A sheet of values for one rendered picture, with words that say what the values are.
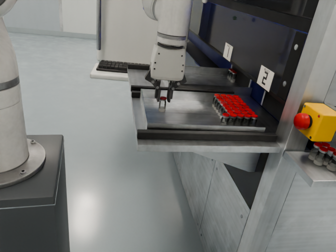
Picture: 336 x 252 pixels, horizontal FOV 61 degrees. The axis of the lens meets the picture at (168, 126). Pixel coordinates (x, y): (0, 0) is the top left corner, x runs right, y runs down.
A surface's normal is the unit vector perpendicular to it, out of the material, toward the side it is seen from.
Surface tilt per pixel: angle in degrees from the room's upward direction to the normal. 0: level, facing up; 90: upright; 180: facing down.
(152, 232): 0
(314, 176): 0
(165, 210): 0
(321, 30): 90
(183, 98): 90
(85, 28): 90
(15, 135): 90
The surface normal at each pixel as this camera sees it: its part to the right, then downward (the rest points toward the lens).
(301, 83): -0.98, -0.03
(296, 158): 0.11, -0.88
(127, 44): 0.07, 0.46
